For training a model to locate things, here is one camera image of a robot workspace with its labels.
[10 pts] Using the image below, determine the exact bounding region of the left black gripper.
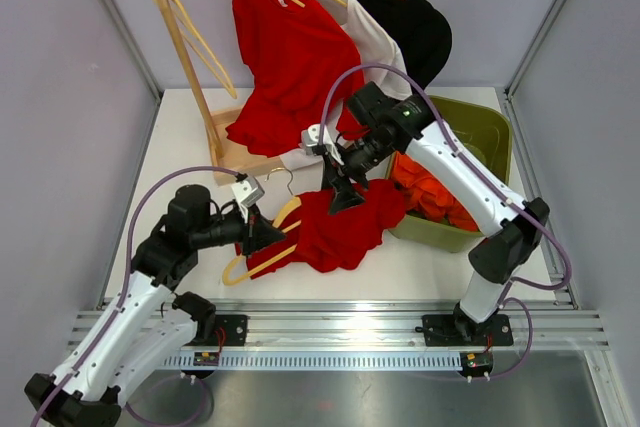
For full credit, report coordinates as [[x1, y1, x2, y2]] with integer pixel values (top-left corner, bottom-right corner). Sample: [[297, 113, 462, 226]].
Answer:
[[192, 202, 286, 258]]

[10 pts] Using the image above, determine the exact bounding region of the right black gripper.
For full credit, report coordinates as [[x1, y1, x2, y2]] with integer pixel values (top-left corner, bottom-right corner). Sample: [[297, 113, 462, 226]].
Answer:
[[322, 131, 396, 216]]

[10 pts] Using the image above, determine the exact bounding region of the yellow hanger of front red shirt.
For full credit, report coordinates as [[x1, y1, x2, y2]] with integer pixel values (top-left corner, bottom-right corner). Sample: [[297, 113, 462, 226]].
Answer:
[[222, 167, 302, 286]]

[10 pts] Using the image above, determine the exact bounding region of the red t shirt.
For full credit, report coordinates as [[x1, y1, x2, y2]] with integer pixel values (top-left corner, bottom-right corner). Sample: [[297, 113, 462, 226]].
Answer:
[[223, 179, 405, 285], [226, 0, 364, 157]]

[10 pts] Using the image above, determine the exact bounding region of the orange t shirt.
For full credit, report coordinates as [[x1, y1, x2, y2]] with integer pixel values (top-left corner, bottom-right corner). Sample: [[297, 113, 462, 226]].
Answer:
[[389, 154, 479, 232]]

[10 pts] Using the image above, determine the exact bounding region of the yellow hanger of orange shirt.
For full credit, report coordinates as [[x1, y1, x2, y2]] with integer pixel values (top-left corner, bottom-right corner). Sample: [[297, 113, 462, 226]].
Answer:
[[146, 0, 239, 101]]

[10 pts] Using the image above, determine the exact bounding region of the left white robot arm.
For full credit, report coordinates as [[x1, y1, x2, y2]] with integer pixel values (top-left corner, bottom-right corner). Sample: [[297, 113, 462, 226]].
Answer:
[[25, 177, 285, 426]]

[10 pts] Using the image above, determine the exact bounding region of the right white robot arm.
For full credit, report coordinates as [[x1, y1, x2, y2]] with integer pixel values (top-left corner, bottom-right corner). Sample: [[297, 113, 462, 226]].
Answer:
[[302, 82, 549, 345]]

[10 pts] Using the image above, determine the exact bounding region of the white t shirt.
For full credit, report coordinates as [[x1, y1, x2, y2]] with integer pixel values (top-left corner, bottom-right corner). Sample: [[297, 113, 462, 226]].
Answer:
[[279, 0, 412, 170]]

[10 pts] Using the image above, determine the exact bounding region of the black t shirt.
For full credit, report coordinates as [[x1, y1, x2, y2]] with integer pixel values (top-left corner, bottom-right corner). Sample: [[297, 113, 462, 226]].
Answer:
[[358, 0, 452, 89]]

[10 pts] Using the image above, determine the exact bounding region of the wooden clothes rack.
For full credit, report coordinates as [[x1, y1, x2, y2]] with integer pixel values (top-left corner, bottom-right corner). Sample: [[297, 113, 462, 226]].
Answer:
[[135, 0, 414, 187]]

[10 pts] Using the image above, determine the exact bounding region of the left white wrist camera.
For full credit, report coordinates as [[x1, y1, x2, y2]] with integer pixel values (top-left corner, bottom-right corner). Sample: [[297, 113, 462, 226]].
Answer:
[[231, 176, 264, 223]]

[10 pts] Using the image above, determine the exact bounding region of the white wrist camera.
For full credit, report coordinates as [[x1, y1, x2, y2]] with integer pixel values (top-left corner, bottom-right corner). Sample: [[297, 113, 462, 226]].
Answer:
[[300, 124, 344, 165], [231, 176, 264, 223]]

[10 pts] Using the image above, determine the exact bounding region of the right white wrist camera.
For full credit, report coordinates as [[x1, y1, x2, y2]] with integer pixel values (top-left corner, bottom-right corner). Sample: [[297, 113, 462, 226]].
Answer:
[[300, 124, 344, 165]]

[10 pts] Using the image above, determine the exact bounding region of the aluminium mounting rail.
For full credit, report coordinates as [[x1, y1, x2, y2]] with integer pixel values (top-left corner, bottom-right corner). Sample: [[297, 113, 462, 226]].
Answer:
[[213, 299, 610, 351]]

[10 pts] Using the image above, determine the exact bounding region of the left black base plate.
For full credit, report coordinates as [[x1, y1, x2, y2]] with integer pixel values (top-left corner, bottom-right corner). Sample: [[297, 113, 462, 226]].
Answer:
[[189, 314, 249, 347]]

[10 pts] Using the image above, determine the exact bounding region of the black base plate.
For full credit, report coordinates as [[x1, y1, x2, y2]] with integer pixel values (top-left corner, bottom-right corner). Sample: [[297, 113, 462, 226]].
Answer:
[[189, 314, 249, 347], [415, 314, 514, 347]]

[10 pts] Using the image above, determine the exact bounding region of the grey slotted cable duct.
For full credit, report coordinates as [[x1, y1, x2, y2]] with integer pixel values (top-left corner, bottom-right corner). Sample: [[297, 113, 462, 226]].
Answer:
[[158, 351, 462, 372]]

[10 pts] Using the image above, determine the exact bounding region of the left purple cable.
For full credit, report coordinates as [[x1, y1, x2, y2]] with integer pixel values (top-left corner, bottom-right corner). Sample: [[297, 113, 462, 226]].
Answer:
[[29, 165, 246, 427]]

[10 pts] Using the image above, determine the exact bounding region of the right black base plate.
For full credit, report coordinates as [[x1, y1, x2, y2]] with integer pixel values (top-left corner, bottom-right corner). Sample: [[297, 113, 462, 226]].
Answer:
[[415, 314, 514, 347]]

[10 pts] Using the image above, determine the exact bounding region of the right aluminium frame post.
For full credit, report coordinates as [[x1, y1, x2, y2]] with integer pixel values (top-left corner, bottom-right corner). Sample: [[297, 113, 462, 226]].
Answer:
[[503, 0, 601, 98]]

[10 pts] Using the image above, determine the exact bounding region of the aluminium frame post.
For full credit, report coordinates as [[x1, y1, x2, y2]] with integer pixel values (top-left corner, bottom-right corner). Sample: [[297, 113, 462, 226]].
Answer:
[[503, 0, 601, 98], [69, 0, 164, 103]]

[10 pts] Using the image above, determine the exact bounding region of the left aluminium frame post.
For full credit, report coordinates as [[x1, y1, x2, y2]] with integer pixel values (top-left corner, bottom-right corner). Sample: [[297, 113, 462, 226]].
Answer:
[[69, 0, 164, 103]]

